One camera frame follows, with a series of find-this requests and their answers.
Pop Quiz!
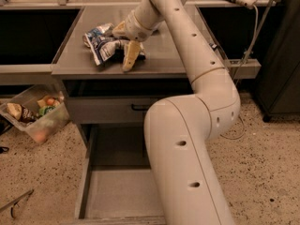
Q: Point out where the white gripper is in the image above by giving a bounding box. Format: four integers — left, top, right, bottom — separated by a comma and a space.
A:
112, 10, 158, 72

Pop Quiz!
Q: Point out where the blue chip bag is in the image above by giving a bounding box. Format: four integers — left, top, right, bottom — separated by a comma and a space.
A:
89, 37, 145, 66

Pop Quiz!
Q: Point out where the metal rod on floor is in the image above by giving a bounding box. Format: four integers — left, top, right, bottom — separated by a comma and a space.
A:
0, 189, 34, 218

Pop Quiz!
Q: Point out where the dark blue snack bar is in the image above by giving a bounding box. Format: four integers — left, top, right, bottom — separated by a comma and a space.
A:
209, 43, 218, 51

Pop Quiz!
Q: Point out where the green item in bin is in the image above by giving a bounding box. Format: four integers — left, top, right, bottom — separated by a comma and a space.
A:
38, 106, 55, 116

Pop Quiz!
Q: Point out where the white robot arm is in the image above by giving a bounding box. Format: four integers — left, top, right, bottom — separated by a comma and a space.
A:
113, 0, 240, 225

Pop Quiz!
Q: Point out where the grey drawer cabinet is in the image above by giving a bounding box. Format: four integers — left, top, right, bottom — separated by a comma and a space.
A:
51, 5, 232, 225

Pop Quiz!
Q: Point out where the black cabinet at right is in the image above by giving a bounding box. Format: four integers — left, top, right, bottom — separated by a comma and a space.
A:
254, 0, 300, 122

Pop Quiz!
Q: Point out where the white cable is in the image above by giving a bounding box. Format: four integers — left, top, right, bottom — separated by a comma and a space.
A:
219, 4, 261, 141

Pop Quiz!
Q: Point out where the brown snack bag in bin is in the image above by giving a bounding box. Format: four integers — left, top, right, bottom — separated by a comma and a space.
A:
7, 103, 37, 124

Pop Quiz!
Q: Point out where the open bottom drawer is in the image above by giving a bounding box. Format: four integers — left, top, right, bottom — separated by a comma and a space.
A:
75, 125, 166, 225

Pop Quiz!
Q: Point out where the clear plastic bin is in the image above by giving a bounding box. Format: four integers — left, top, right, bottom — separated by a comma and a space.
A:
0, 84, 69, 143

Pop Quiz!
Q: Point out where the closed drawer with black handle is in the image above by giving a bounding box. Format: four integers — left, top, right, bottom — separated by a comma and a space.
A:
67, 97, 158, 124

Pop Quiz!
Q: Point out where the orange fruit in bin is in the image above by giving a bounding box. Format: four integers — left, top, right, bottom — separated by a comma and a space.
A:
46, 97, 55, 106

